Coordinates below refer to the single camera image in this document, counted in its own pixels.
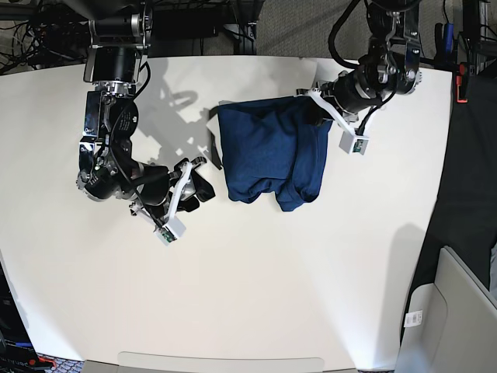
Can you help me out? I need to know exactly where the blue long-sleeve shirt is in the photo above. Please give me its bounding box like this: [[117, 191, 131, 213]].
[[217, 96, 332, 212]]

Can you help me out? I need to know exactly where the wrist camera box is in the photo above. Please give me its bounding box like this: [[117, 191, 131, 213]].
[[339, 132, 370, 155], [154, 217, 186, 246]]

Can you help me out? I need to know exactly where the red clamp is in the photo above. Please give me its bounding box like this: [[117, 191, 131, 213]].
[[456, 62, 470, 103]]

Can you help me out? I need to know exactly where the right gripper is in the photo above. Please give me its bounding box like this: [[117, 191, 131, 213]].
[[130, 157, 216, 224]]

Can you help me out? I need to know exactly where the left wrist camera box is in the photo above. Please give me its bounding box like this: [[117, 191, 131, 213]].
[[339, 132, 370, 155]]

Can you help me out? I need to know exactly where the black box with label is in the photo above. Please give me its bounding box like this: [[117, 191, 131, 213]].
[[1, 271, 36, 372]]

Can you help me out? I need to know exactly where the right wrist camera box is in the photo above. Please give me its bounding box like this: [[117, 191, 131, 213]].
[[154, 217, 186, 246]]

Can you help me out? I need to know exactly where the grey plastic bin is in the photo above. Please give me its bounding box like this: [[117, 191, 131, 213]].
[[394, 247, 496, 372]]

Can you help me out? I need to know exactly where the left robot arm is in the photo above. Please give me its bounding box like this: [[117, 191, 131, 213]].
[[316, 1, 421, 135]]

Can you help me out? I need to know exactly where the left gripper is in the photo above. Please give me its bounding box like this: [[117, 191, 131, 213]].
[[306, 69, 377, 127]]

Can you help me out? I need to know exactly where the white barcode tag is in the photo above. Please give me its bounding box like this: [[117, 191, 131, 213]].
[[404, 310, 423, 328]]

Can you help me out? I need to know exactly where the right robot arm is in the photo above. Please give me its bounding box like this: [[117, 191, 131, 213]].
[[71, 1, 215, 242]]

